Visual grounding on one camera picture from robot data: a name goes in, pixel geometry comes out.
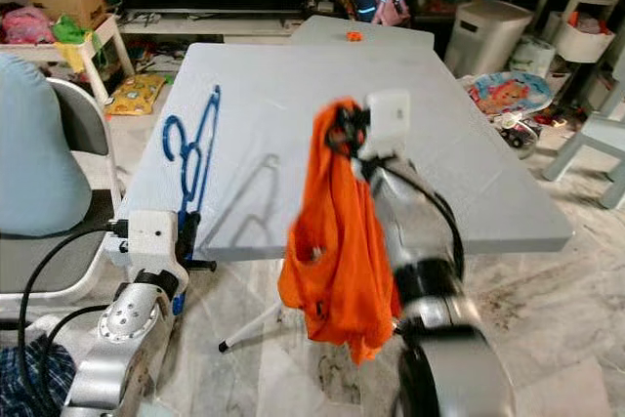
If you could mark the white television console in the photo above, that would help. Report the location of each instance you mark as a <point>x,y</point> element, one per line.
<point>215,26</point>

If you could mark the pink bag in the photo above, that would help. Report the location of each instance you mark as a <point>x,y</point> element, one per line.
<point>24,26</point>

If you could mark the yellow play mat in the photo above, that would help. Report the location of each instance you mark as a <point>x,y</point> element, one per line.
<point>137,95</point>

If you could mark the small orange item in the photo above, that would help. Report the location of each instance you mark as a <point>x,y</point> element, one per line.
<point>353,37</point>

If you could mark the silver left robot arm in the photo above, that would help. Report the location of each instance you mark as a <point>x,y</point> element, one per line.
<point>132,324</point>

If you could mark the colourful toy car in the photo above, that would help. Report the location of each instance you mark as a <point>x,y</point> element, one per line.
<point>508,95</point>

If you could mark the light blue cushion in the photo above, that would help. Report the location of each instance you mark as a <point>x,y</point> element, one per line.
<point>44,144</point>

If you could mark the small grey table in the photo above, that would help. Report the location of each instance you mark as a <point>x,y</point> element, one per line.
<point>391,31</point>

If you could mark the blue plastic hanger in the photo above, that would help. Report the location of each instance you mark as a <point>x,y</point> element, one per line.
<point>198,175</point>

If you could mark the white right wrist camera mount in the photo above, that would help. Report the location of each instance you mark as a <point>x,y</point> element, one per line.
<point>386,124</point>

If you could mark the white side rack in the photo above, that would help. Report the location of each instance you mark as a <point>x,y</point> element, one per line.
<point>112,41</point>

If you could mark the grey folding chair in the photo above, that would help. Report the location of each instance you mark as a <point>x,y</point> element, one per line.
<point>49,261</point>

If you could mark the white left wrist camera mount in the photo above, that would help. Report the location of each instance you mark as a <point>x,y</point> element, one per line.
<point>151,241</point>

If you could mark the white trolley rack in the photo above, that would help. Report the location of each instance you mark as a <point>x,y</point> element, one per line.
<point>581,36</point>

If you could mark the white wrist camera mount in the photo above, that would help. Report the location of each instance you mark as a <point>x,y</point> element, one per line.
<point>386,124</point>
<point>151,241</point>

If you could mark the green cloth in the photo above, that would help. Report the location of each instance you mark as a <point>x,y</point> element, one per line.
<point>73,31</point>

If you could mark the orange shirt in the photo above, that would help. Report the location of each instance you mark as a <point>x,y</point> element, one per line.
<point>337,261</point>

